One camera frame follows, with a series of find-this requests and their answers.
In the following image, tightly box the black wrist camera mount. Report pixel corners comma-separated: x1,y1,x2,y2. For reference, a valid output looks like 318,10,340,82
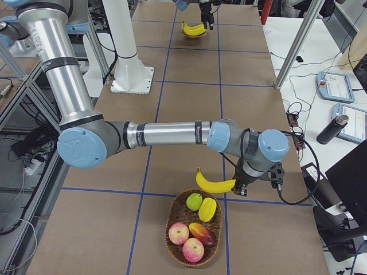
260,162,285,190

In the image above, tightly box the red fire extinguisher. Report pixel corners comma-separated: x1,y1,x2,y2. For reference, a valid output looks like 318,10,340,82
260,0,273,25

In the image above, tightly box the curved pale yellow banana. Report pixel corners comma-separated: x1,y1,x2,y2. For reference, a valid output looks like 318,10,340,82
182,21,206,36

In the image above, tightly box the aluminium frame post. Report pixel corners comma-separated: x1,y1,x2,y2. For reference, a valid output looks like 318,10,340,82
274,0,325,90

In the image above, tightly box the near teach pendant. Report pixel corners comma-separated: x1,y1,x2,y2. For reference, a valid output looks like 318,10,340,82
331,103,366,144

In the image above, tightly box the red mango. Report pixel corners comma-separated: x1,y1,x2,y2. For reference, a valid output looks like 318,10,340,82
189,222,216,247

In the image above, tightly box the far teach pendant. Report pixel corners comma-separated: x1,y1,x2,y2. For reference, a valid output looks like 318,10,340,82
317,71,355,103

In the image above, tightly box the white power strip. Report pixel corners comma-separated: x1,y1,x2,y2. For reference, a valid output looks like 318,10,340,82
24,159,42,176

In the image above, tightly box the teach pendant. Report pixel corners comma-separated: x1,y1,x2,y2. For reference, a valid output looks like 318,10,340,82
317,71,355,103
331,103,366,144

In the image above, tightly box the pink apple front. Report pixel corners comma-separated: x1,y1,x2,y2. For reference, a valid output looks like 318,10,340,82
182,238,205,263

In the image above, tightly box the white pedestal column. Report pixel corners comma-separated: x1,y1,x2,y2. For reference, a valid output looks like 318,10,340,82
73,0,154,98

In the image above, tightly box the orange circuit board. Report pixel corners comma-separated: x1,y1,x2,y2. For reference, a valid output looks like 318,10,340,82
286,111,305,151

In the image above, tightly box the brown wicker basket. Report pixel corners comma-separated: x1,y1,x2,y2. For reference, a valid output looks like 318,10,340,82
165,189,221,268

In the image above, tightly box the black water bottle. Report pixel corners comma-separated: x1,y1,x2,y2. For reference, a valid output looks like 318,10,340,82
316,115,349,145

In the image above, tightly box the grey white control box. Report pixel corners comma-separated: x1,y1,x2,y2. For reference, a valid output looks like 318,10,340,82
301,163,341,209

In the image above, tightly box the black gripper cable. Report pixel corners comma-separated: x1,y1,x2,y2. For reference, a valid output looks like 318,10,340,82
220,128,321,205

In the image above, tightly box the pink apple left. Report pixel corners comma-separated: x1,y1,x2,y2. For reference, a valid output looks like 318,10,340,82
168,222,189,245

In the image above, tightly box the pink apple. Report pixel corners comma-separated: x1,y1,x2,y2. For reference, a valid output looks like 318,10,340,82
168,222,189,245
182,238,205,263

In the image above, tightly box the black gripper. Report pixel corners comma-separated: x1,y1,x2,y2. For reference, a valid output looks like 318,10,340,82
199,0,214,30
232,167,258,197

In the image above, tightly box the black monitor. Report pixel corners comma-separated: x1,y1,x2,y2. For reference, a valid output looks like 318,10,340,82
326,141,366,226

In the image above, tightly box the green pear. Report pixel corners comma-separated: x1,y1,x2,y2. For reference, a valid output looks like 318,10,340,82
186,193,203,211

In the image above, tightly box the grey square plate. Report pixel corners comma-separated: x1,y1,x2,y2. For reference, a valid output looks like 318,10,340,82
181,21,206,38

